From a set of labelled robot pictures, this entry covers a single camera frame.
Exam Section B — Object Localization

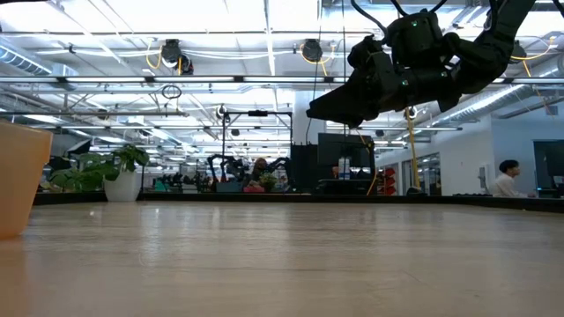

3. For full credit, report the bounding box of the green leafy plant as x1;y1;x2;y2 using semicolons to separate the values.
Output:
48;144;151;194

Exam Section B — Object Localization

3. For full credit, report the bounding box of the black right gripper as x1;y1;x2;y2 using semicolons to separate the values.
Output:
306;34;460;130

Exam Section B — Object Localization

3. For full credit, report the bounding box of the person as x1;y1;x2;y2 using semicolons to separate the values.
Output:
489;158;537;199

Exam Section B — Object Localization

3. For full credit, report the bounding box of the white plant pot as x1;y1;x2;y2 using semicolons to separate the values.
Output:
103;170;143;203

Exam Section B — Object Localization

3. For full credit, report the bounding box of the black aluminium table frame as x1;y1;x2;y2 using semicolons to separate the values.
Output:
33;191;564;215

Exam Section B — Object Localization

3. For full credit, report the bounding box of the yellow hanging hose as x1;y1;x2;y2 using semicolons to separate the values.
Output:
403;107;422;190

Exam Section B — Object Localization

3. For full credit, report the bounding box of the black ceiling cable reel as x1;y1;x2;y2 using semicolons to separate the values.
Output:
301;38;325;63
159;38;195;76

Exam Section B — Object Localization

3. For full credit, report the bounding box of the dark wall screen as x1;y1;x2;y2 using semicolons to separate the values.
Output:
532;139;564;199

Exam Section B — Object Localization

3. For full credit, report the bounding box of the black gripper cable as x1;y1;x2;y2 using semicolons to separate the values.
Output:
350;0;389;36

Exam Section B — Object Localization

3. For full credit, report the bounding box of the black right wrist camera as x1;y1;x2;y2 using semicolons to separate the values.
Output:
385;9;445;70

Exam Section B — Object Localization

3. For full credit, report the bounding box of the distant robot workstation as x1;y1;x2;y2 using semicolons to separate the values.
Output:
206;109;294;195

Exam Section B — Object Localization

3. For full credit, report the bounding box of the black monitor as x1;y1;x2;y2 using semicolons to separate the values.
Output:
316;132;375;168

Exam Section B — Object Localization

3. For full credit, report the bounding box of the orange plastic bin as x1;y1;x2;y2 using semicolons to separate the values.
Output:
0;119;54;241

